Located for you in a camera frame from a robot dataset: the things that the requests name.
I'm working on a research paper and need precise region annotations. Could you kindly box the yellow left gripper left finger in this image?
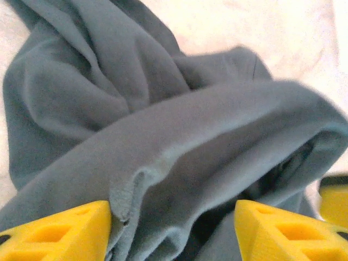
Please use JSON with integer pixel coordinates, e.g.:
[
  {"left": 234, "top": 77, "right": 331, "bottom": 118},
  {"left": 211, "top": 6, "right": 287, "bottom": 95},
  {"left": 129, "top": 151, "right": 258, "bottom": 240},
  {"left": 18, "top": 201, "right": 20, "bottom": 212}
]
[{"left": 0, "top": 200, "right": 113, "bottom": 261}]

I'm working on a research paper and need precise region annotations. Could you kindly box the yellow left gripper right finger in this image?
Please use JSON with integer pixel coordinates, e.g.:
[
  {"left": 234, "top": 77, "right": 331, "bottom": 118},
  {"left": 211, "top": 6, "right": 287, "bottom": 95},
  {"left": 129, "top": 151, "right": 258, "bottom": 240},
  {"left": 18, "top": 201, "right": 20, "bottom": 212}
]
[{"left": 233, "top": 200, "right": 348, "bottom": 261}]

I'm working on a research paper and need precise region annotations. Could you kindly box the grey-blue t-shirt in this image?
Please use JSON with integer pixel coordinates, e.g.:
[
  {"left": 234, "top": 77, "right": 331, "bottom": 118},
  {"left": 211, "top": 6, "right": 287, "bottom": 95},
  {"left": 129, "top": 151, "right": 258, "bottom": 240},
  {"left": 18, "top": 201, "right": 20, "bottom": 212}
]
[{"left": 0, "top": 0, "right": 348, "bottom": 261}]

